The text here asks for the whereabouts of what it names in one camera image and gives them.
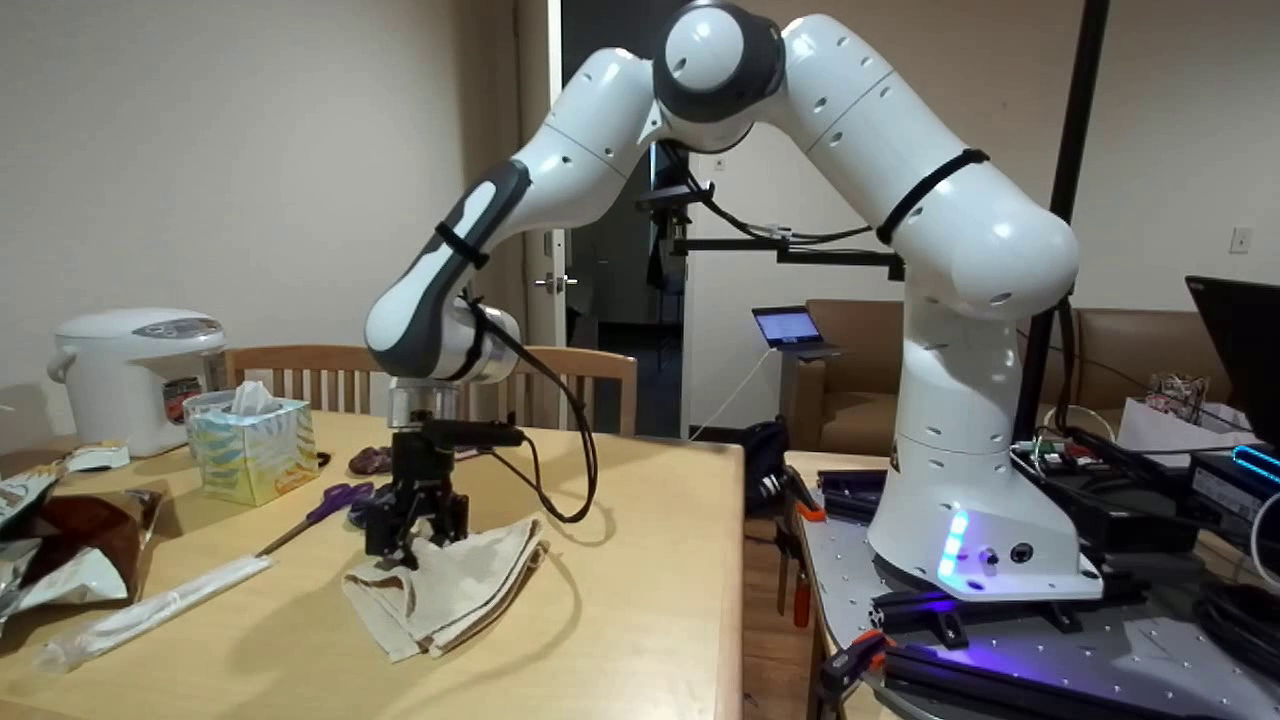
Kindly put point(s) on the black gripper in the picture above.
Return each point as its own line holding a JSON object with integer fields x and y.
{"x": 421, "y": 475}

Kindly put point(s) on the beige cloth towel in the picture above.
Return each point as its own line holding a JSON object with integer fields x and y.
{"x": 444, "y": 593}

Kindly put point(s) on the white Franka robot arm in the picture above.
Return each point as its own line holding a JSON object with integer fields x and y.
{"x": 974, "y": 255}

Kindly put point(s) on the striped tissue box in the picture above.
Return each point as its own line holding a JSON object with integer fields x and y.
{"x": 254, "y": 446}

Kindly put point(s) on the light wooden slat-back chair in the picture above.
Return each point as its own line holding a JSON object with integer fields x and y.
{"x": 594, "y": 382}
{"x": 307, "y": 362}

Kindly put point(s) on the long white paper wrapper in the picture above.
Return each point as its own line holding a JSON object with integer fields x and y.
{"x": 160, "y": 606}

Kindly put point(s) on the brown snack bag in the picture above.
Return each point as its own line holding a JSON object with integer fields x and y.
{"x": 115, "y": 526}

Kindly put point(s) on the white electric water boiler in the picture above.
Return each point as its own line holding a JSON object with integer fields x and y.
{"x": 127, "y": 382}

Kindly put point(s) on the small white packet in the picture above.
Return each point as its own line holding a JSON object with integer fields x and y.
{"x": 99, "y": 463}

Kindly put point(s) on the black device at table edge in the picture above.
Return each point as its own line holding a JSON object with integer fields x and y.
{"x": 765, "y": 466}

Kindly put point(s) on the silver foil snack bag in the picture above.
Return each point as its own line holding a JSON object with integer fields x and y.
{"x": 24, "y": 489}

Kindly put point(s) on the small tablet with blue screen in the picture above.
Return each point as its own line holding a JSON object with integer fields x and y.
{"x": 789, "y": 325}

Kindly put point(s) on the grey robot mounting plate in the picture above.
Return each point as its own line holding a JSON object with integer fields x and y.
{"x": 1066, "y": 653}

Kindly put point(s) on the black stand pole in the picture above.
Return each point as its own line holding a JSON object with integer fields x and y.
{"x": 1066, "y": 144}

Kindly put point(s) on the black control box blue light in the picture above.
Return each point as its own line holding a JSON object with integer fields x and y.
{"x": 1241, "y": 485}

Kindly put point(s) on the black laptop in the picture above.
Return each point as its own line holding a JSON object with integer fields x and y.
{"x": 1246, "y": 354}

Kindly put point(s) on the wrist-mounted camera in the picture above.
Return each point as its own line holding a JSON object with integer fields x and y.
{"x": 482, "y": 433}

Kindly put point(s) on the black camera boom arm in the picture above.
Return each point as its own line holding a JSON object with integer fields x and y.
{"x": 784, "y": 249}

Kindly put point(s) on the white wall outlet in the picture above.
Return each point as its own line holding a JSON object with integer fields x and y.
{"x": 1237, "y": 240}

